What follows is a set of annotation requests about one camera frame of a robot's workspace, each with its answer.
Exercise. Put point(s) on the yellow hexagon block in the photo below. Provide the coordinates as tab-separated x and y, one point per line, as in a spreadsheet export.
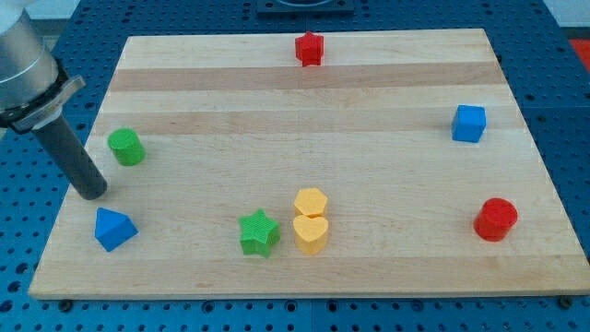
310	202

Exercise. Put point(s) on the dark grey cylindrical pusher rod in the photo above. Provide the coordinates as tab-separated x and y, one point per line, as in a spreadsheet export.
60	141

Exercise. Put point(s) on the green cylinder block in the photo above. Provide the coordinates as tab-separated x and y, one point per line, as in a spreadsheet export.
126	147

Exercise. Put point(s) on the green star block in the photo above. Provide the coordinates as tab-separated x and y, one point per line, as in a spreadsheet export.
259	234

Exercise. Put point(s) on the yellow heart block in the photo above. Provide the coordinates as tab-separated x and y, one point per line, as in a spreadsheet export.
311	234

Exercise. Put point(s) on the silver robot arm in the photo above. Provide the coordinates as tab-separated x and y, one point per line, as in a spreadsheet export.
34	89

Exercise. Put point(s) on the blue cube block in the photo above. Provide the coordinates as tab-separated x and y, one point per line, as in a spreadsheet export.
469	123

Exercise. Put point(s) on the red star block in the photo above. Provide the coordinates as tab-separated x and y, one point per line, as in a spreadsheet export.
309	48

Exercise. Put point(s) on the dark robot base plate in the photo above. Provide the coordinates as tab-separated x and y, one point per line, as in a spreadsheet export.
270	8

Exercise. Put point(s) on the red cylinder block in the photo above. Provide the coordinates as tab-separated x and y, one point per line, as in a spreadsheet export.
495	219

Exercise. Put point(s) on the light wooden board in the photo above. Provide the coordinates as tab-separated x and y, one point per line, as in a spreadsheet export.
234	123

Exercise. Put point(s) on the blue triangle block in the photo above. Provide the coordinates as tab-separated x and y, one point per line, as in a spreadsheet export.
113	228

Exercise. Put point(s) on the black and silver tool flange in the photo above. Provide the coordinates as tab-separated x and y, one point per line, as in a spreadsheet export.
25	117

